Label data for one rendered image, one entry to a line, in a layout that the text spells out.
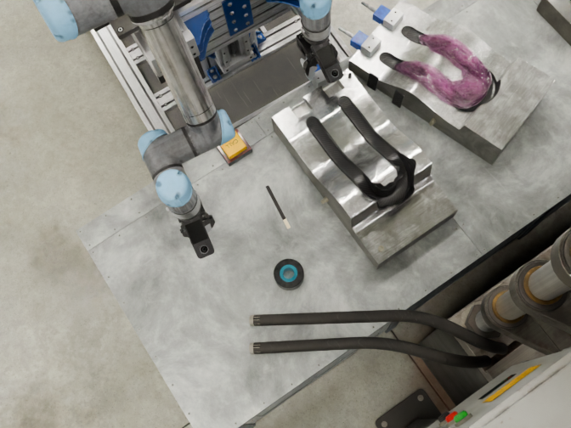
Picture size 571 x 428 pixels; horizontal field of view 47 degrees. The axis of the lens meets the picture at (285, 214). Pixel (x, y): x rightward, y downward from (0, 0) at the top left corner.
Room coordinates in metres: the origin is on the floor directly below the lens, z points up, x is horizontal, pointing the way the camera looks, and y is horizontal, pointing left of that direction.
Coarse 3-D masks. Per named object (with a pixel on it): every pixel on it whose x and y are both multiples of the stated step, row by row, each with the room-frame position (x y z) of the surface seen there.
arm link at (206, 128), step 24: (120, 0) 0.82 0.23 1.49; (144, 0) 0.82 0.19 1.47; (168, 0) 0.84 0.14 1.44; (144, 24) 0.80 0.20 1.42; (168, 24) 0.81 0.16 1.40; (168, 48) 0.78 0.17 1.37; (168, 72) 0.75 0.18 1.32; (192, 72) 0.75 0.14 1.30; (192, 96) 0.71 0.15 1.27; (192, 120) 0.68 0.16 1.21; (216, 120) 0.69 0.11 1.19; (192, 144) 0.64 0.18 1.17; (216, 144) 0.65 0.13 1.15
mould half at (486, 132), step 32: (384, 32) 1.02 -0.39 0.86; (448, 32) 0.96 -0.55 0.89; (352, 64) 0.95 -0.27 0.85; (448, 64) 0.86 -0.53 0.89; (512, 64) 0.82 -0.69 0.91; (416, 96) 0.79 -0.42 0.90; (512, 96) 0.72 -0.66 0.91; (544, 96) 0.75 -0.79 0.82; (448, 128) 0.70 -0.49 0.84; (480, 128) 0.65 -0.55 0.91; (512, 128) 0.63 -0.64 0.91
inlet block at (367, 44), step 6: (342, 30) 1.06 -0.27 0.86; (348, 36) 1.04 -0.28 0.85; (354, 36) 1.02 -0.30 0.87; (360, 36) 1.02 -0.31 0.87; (366, 36) 1.02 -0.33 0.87; (372, 36) 1.01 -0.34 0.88; (354, 42) 1.00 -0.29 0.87; (360, 42) 1.00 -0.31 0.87; (366, 42) 0.99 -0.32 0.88; (372, 42) 0.98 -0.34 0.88; (378, 42) 0.98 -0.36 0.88; (360, 48) 0.98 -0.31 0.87; (366, 48) 0.97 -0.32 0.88; (372, 48) 0.96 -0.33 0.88; (366, 54) 0.96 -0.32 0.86; (372, 54) 0.96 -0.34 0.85
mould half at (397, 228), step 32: (320, 96) 0.85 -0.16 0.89; (352, 96) 0.83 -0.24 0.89; (288, 128) 0.77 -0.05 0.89; (352, 128) 0.73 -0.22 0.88; (384, 128) 0.71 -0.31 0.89; (320, 160) 0.66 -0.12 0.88; (352, 160) 0.64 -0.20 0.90; (384, 160) 0.61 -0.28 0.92; (416, 160) 0.59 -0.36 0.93; (320, 192) 0.59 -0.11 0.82; (352, 192) 0.54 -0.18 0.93; (416, 192) 0.53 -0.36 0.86; (352, 224) 0.47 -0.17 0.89; (384, 224) 0.46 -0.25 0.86; (416, 224) 0.44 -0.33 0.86; (384, 256) 0.37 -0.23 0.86
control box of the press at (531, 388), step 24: (528, 360) 0.04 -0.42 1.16; (552, 360) 0.02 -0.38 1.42; (504, 384) 0.00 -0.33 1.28; (528, 384) -0.01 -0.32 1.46; (552, 384) -0.01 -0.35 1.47; (408, 408) -0.01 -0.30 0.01; (432, 408) -0.03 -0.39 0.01; (456, 408) -0.03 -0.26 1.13; (480, 408) -0.03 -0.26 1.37; (504, 408) -0.03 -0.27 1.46; (528, 408) -0.04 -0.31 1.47; (552, 408) -0.05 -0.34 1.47
